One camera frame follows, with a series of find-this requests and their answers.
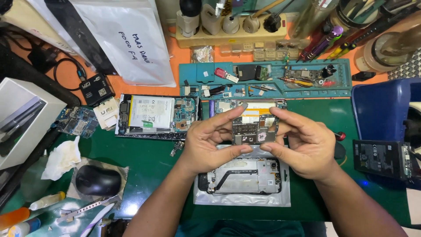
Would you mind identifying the white adapter board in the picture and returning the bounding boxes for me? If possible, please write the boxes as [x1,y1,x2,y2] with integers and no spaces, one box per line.
[93,97,121,131]

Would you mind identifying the black phone battery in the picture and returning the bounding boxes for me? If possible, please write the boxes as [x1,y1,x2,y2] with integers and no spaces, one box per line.
[353,140,414,181]

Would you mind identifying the white cardboard box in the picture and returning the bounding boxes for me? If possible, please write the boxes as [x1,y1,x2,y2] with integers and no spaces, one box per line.
[0,77,68,171]

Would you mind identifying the silver mouse pad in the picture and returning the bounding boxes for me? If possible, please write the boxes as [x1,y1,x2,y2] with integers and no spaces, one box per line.
[65,157,130,208]

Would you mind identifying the white charger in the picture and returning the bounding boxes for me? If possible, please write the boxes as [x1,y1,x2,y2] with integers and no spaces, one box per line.
[201,3,223,36]

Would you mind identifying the silver antistatic bag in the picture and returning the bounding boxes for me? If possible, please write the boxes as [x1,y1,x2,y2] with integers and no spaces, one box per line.
[193,144,292,207]

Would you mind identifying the row of clear small boxes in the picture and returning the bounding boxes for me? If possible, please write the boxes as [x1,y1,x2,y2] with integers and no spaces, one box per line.
[219,39,310,62]

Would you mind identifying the teal parts tray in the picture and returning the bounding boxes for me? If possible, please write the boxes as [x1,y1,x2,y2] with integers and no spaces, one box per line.
[178,58,353,99]

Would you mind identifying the black round plug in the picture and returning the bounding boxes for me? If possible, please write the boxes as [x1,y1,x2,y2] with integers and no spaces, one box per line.
[263,13,282,33]

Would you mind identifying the crumpled white tissue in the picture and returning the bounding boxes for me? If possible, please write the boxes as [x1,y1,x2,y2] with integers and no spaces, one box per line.
[41,135,82,182]

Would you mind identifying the blue plastic chair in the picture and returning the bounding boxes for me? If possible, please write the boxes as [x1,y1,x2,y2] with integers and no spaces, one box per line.
[351,77,421,143]

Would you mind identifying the blue circuit board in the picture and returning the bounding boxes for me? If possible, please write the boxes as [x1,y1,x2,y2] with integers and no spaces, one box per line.
[50,106,100,139]

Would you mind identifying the small clear plastic bag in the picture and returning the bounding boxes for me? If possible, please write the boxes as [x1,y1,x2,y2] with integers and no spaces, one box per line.
[190,45,215,64]

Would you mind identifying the open phone with white battery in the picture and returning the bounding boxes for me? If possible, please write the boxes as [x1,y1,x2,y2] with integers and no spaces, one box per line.
[115,93,202,141]

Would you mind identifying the round tool holder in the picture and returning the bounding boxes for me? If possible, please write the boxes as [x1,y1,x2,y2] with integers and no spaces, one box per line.
[329,0,384,34]

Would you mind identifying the person's teal shirt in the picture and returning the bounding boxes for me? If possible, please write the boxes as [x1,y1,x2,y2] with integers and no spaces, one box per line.
[174,219,305,237]

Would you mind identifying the black service box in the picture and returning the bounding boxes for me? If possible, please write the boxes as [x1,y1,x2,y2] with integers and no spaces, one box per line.
[78,73,116,107]

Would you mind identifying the glass jar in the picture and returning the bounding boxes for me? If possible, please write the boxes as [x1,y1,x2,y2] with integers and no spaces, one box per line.
[353,31,421,74]

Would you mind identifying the black cable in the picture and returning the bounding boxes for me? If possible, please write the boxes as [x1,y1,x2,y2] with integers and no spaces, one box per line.
[52,57,88,92]

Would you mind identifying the orange handled screwdriver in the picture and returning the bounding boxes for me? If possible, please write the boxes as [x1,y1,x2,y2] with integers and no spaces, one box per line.
[0,207,31,231]

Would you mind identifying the phone motherboard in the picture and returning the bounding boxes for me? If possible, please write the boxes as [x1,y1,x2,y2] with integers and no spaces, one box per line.
[232,113,280,145]

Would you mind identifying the open phone with purple edge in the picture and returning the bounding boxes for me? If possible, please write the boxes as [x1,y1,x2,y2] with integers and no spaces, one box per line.
[209,98,288,120]

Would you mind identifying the metal opening tool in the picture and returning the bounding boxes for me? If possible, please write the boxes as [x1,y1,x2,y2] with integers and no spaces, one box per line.
[55,196,121,224]

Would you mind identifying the phone frame with metal plate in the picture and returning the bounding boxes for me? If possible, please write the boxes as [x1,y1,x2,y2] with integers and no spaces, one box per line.
[197,158,283,196]

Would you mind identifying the beige power strip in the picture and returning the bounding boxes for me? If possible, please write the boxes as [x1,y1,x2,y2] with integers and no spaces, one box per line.
[175,13,288,49]

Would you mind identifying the person's left hand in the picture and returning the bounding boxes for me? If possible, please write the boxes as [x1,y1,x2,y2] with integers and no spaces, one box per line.
[179,102,254,176]

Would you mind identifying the bunch of screwdrivers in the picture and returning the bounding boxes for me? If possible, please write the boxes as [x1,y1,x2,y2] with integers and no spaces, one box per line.
[296,25,358,63]

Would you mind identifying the white bubble mailer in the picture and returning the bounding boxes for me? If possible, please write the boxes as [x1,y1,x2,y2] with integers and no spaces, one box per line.
[70,0,177,88]

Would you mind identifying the person's right hand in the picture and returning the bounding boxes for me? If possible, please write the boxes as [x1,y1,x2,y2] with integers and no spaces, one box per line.
[260,107,343,182]

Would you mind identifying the clear glue bottle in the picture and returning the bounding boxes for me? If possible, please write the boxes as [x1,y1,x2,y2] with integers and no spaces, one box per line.
[29,191,66,211]

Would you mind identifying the black and white power adapter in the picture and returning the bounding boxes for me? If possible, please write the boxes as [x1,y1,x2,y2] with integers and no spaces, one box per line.
[176,0,203,38]

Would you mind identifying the white purple strip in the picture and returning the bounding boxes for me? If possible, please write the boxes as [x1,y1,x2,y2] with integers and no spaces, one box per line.
[80,202,116,237]

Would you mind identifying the green work mat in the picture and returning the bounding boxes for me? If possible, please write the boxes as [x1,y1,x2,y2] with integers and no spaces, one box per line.
[0,98,412,228]

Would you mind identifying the small flex cable part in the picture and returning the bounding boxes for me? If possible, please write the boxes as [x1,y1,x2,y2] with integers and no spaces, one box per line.
[170,140,185,157]

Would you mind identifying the beige round plug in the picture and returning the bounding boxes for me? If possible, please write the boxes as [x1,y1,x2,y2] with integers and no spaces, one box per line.
[242,13,260,34]
[222,14,240,35]

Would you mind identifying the black computer mouse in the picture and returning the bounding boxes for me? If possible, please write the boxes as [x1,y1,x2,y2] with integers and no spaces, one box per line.
[75,164,122,198]

